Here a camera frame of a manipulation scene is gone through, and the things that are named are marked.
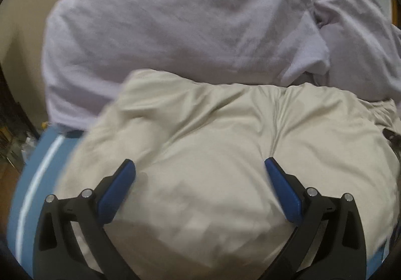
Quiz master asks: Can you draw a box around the lavender pillow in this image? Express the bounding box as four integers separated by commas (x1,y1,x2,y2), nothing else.
303,0,401,102

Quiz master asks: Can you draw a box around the blue striped bed sheet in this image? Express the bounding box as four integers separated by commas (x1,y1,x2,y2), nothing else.
8,128,86,280

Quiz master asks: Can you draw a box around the lavender cloth garment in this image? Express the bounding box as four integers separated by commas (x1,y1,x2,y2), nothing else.
42,0,330,134

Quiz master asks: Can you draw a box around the bedside clutter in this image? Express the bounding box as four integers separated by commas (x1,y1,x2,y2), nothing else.
0,122,51,171

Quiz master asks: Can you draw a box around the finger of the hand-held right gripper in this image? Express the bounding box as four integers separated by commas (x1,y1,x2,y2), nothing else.
383,128,401,155

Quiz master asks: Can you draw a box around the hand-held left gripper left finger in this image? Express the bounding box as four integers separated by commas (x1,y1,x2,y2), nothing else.
34,159,138,280

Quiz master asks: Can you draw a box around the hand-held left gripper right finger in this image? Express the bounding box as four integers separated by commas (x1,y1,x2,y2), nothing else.
265,157,368,280

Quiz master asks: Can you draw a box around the beige puffer jacket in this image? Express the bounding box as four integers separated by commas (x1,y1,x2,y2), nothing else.
55,69,401,280

